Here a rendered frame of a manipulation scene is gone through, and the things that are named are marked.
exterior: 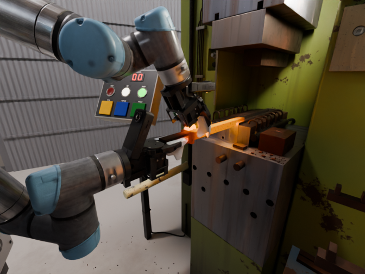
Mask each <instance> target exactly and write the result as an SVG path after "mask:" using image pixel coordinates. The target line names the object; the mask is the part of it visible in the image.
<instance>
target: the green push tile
mask: <svg viewBox="0 0 365 274"><path fill-rule="evenodd" d="M145 108H146V104H145V103H133V106H132V109H131V113H130V117H133V116H134V113H135V110H136V109H143V110H145Z"/></svg>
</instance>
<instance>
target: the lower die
mask: <svg viewBox="0 0 365 274"><path fill-rule="evenodd" d="M267 109H272V108H267ZM263 110H266V109H256V110H253V109H250V110H248V111H244V112H240V113H237V114H232V115H231V116H226V117H221V118H220V119H215V120H211V124H214V123H218V122H222V121H225V120H229V119H233V118H235V117H244V116H247V115H250V114H253V113H257V112H259V111H263ZM276 110H278V109H275V110H272V111H269V112H267V113H264V114H261V115H258V116H255V117H252V118H249V119H246V120H243V121H241V122H238V123H236V126H234V127H231V128H228V129H225V130H222V131H220V132H216V133H213V134H210V136H212V137H214V138H218V139H222V137H224V138H223V139H222V140H226V141H229V142H233V143H237V142H238V143H241V144H244V145H247V146H248V147H249V146H251V145H253V144H254V143H256V142H258V141H259V140H258V141H256V142H253V141H251V139H250V136H251V135H252V134H254V133H255V129H256V122H253V121H251V123H250V124H248V122H249V120H251V119H254V118H256V117H260V116H262V115H265V114H268V113H271V112H273V111H276ZM283 112H284V115H283V119H287V114H288V112H285V111H283ZM279 113H280V119H281V112H280V111H279ZM272 118H273V119H272V124H273V122H274V115H272ZM262 119H263V117H262ZM280 119H279V121H280ZM277 120H278V113H276V121H277ZM257 121H258V123H259V126H258V130H257V131H260V128H261V120H258V119H257ZM269 123H270V116H269V117H268V125H267V126H268V127H269ZM265 125H266V119H265V118H264V119H263V129H264V128H265Z"/></svg>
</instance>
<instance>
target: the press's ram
mask: <svg viewBox="0 0 365 274"><path fill-rule="evenodd" d="M322 4H323V0H203V24H206V25H208V26H212V22H213V21H217V20H221V19H224V18H228V17H232V16H236V15H240V14H245V13H249V12H252V11H257V10H261V9H265V8H267V9H268V10H270V11H272V12H273V13H275V14H277V15H279V16H280V17H282V18H283V19H285V20H286V21H288V22H290V23H291V24H293V25H295V26H297V27H298V28H300V29H302V30H310V29H316V28H317V27H318V21H319V17H320V12H321V8H322Z"/></svg>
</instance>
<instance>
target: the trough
mask: <svg viewBox="0 0 365 274"><path fill-rule="evenodd" d="M272 110H275V109H266V110H263V111H259V112H257V113H253V114H250V115H247V116H244V120H246V119H249V118H252V117H255V116H258V115H261V114H264V113H267V112H269V111H272Z"/></svg>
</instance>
